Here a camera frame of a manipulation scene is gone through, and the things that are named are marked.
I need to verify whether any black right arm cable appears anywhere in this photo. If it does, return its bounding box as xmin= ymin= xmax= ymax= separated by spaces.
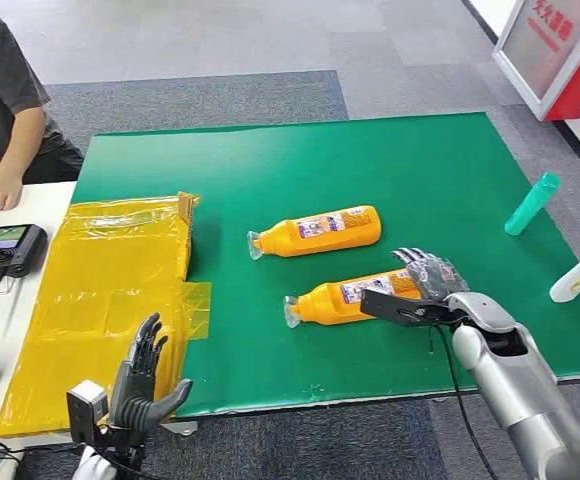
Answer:
xmin=427 ymin=323 xmax=499 ymax=480

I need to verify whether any metal table bracket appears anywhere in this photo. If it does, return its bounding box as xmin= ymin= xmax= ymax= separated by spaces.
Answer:
xmin=162 ymin=420 xmax=199 ymax=437

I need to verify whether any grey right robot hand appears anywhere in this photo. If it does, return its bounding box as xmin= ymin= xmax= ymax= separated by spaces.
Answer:
xmin=391 ymin=247 xmax=471 ymax=303

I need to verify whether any black controller with screen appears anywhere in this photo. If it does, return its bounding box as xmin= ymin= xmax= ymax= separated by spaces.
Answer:
xmin=0 ymin=223 xmax=48 ymax=280

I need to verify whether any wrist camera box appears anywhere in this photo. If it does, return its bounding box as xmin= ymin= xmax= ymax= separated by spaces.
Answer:
xmin=66 ymin=380 xmax=110 ymax=444
xmin=359 ymin=288 xmax=455 ymax=328

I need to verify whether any black cable on floor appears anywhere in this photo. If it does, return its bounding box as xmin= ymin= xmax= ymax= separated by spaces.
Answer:
xmin=0 ymin=418 xmax=73 ymax=465

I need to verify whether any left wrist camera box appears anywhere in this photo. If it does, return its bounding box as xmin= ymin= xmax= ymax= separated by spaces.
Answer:
xmin=66 ymin=380 xmax=110 ymax=444

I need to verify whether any red and white cabinet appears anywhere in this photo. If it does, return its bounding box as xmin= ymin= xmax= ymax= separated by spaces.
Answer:
xmin=492 ymin=0 xmax=580 ymax=123

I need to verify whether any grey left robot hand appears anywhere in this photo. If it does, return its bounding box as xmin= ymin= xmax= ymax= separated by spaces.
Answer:
xmin=109 ymin=312 xmax=194 ymax=432

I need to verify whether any green table mat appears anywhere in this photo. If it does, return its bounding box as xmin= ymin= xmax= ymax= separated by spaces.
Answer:
xmin=71 ymin=111 xmax=580 ymax=419

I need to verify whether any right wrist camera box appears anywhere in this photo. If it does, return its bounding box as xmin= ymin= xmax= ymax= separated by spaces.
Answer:
xmin=359 ymin=288 xmax=455 ymax=328

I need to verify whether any yellow taped cardboard box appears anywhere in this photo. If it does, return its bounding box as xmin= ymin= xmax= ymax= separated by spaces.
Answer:
xmin=0 ymin=192 xmax=212 ymax=439

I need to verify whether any orange bottle with clear cap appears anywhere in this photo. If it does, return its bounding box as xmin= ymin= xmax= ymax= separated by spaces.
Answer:
xmin=246 ymin=205 xmax=382 ymax=262
xmin=283 ymin=268 xmax=424 ymax=330

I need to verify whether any teal plastic bottle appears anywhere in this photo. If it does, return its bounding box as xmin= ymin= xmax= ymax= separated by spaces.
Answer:
xmin=504 ymin=172 xmax=562 ymax=237

